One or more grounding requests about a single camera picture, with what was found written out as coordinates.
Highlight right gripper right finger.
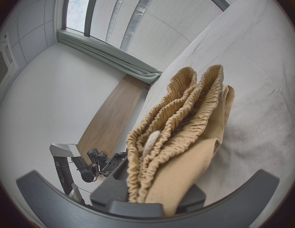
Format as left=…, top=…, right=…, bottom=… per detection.
left=176, top=184, right=207, bottom=215

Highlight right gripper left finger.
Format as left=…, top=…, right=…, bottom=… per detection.
left=90, top=156, right=129, bottom=209

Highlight tan shorts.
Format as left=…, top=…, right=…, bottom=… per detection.
left=126, top=64, right=236, bottom=218

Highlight bed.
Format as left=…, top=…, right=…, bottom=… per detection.
left=77, top=0, right=295, bottom=211

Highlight grey-green curtain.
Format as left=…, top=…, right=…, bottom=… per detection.
left=56, top=30, right=163, bottom=85

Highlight ceiling air vent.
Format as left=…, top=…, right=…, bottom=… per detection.
left=0, top=33, right=19, bottom=109

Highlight window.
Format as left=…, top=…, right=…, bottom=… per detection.
left=65, top=0, right=260, bottom=73

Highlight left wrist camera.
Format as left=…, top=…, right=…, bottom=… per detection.
left=87, top=148, right=109, bottom=164

